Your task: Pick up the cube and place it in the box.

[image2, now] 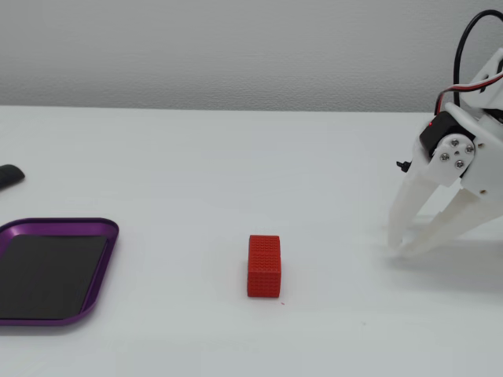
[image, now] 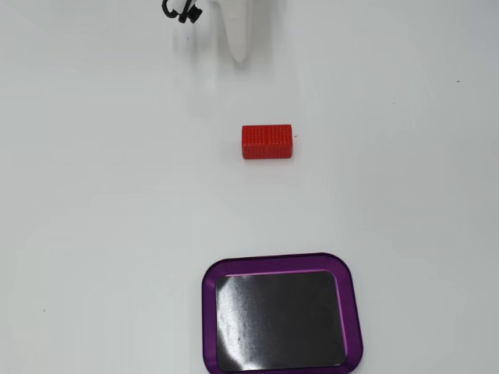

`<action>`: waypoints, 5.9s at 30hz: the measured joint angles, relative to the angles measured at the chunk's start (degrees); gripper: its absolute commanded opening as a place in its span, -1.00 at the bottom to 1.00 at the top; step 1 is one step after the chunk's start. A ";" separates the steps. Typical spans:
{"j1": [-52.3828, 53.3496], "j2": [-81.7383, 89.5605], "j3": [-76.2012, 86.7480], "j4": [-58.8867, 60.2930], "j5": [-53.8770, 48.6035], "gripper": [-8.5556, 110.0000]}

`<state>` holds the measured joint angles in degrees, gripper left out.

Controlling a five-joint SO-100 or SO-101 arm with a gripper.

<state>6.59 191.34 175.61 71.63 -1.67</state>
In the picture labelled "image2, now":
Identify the black rounded object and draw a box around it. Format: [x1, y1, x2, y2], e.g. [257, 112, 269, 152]
[0, 163, 26, 192]

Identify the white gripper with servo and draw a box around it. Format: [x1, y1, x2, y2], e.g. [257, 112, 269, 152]
[387, 102, 503, 258]

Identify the purple tray with black pad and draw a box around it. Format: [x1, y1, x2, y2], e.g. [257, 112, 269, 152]
[0, 217, 119, 328]

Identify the red textured cube block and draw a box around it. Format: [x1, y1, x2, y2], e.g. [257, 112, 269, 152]
[246, 234, 283, 298]

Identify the red white black servo wire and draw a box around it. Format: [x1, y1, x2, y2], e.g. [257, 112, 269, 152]
[435, 75, 503, 119]

